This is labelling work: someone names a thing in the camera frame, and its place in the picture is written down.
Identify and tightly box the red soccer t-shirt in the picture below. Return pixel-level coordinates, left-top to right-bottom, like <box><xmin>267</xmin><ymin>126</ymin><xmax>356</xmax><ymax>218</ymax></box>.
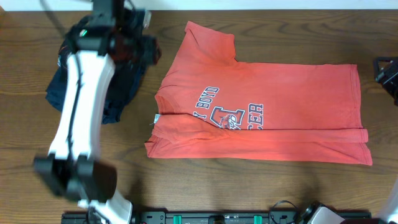
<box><xmin>145</xmin><ymin>22</ymin><xmax>373</xmax><ymax>166</ymax></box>

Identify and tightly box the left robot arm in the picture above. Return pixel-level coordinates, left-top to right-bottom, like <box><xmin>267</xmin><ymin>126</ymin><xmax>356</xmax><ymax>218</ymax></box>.
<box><xmin>34</xmin><ymin>1</ymin><xmax>161</xmax><ymax>223</ymax></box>

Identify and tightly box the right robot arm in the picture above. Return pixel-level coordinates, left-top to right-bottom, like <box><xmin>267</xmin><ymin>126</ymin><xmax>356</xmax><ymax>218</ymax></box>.
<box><xmin>294</xmin><ymin>57</ymin><xmax>397</xmax><ymax>224</ymax></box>

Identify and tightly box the navy blue folded garment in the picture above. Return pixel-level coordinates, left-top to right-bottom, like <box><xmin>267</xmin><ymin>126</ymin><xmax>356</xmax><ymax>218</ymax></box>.
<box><xmin>45</xmin><ymin>58</ymin><xmax>147</xmax><ymax>124</ymax></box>

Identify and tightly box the black patterned folded garment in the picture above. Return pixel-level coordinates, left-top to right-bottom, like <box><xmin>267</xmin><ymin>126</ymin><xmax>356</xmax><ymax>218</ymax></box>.
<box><xmin>58</xmin><ymin>16</ymin><xmax>91</xmax><ymax>69</ymax></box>

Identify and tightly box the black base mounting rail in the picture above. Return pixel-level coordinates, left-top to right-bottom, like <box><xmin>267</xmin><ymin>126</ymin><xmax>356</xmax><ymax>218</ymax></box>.
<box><xmin>60</xmin><ymin>210</ymin><xmax>373</xmax><ymax>224</ymax></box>

